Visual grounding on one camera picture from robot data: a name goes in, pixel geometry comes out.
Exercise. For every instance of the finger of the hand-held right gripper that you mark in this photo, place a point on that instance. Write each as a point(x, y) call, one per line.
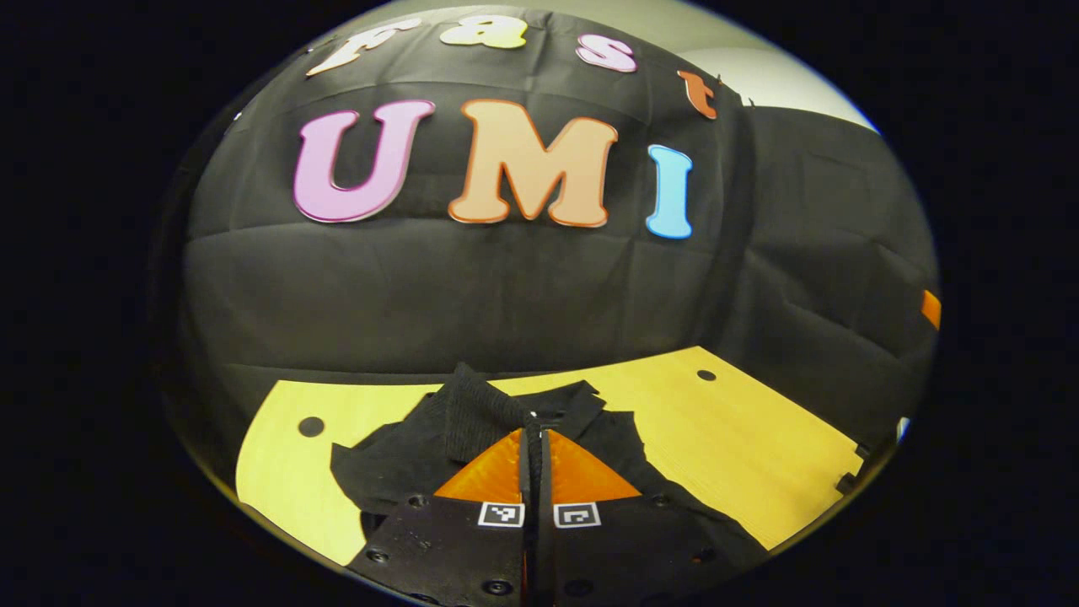
point(931, 308)

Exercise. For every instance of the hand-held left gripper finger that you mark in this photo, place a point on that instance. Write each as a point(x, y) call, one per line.
point(530, 480)
point(546, 480)

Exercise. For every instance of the black knit garment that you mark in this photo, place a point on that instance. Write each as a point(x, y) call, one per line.
point(472, 405)

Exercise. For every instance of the black backdrop cloth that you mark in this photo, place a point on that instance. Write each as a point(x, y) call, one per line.
point(506, 295)

